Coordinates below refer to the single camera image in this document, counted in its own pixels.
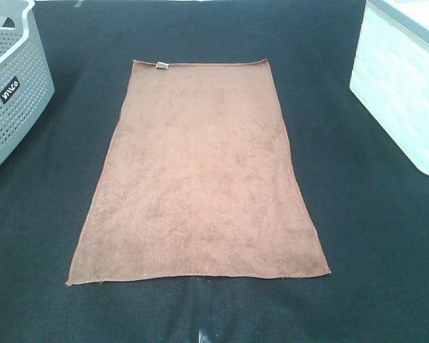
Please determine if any brown microfiber towel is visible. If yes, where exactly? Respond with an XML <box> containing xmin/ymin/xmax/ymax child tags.
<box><xmin>67</xmin><ymin>59</ymin><xmax>330</xmax><ymax>286</ymax></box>

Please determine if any grey tape strip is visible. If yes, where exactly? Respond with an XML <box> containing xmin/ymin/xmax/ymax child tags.
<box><xmin>197</xmin><ymin>277</ymin><xmax>215</xmax><ymax>343</ymax></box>

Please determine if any black table cloth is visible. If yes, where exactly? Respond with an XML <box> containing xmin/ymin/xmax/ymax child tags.
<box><xmin>0</xmin><ymin>1</ymin><xmax>429</xmax><ymax>342</ymax></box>

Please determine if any white plastic storage bin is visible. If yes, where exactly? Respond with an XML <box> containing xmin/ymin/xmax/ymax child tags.
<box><xmin>350</xmin><ymin>1</ymin><xmax>429</xmax><ymax>176</ymax></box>

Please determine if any grey perforated plastic basket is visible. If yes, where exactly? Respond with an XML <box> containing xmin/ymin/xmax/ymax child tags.
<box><xmin>0</xmin><ymin>1</ymin><xmax>54</xmax><ymax>166</ymax></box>

